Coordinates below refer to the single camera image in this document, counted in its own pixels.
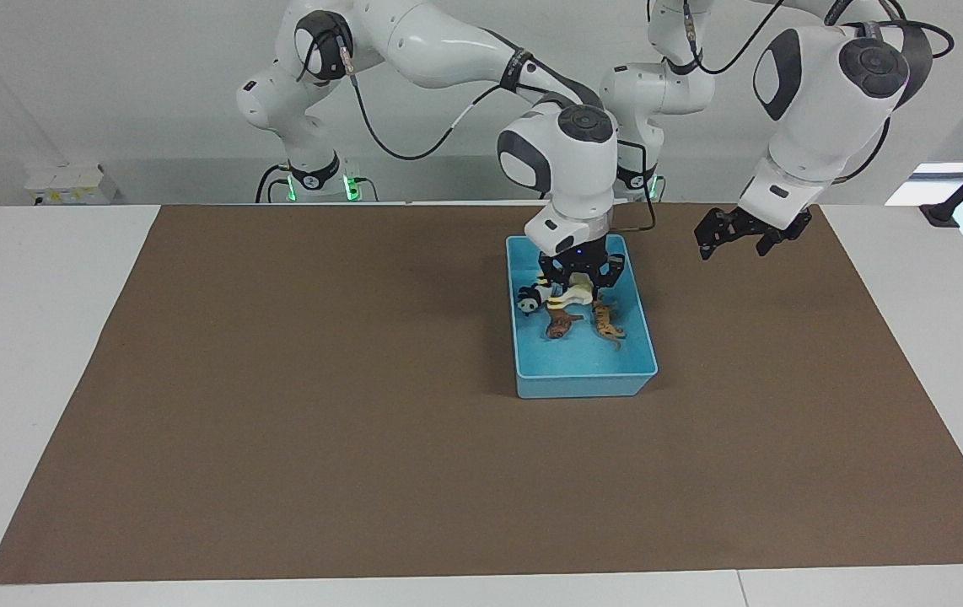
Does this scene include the orange striped tiger toy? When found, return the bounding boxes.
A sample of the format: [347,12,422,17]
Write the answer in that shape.
[589,299,627,352]

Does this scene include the brown lion toy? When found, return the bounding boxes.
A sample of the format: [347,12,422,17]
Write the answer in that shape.
[544,308,585,341]

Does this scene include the light blue storage box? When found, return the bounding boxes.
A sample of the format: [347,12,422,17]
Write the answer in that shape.
[505,234,659,400]

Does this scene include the brown table mat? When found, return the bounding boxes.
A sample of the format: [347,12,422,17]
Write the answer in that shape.
[0,202,963,586]

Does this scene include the white power strip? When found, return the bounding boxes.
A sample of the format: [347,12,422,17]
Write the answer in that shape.
[24,164,119,207]

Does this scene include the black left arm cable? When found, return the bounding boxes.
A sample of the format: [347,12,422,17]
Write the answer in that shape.
[682,0,955,183]

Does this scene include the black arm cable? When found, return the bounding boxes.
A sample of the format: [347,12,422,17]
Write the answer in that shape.
[336,40,659,234]
[682,0,955,183]

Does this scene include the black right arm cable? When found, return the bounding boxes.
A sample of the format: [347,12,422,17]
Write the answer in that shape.
[336,40,659,234]

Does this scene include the black right base cable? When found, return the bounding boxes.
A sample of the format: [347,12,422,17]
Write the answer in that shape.
[255,163,293,204]

